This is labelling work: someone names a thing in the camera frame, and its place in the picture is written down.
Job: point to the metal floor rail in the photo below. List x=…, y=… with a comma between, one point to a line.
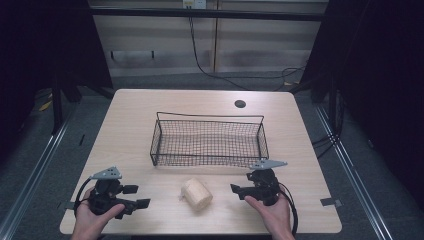
x=353, y=176
x=31, y=180

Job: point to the person's left hand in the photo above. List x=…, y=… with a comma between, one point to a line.
x=88, y=221

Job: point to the yellow floor tape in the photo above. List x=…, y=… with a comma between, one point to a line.
x=45, y=105

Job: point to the black curtain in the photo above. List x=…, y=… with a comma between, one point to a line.
x=380, y=83
x=43, y=43

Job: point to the grey tape strip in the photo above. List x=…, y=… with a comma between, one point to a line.
x=330, y=202
x=68, y=205

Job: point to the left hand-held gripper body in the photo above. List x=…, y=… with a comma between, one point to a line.
x=106, y=196

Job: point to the person's right hand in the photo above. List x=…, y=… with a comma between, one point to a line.
x=276, y=218

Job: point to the small black floor strip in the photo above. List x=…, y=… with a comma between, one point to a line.
x=82, y=139

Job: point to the black upright stand post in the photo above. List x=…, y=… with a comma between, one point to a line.
x=57, y=106

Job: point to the round dark table grommet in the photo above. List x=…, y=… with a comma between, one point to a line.
x=240, y=103

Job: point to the black horizontal frame bar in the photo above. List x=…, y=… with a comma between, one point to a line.
x=206, y=14

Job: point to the beige cylindrical bread roll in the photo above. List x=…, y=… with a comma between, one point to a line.
x=196, y=194

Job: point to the white wall socket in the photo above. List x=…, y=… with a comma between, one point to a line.
x=194, y=4

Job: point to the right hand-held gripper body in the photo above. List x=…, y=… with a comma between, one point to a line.
x=266, y=186

